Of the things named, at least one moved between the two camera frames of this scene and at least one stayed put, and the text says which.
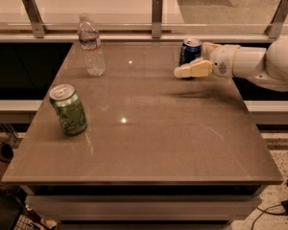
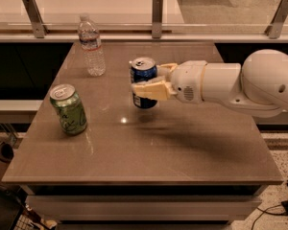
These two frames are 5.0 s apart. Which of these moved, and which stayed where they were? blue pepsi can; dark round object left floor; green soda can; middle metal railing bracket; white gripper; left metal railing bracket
Moved: white gripper; blue pepsi can
Stayed: middle metal railing bracket; dark round object left floor; green soda can; left metal railing bracket
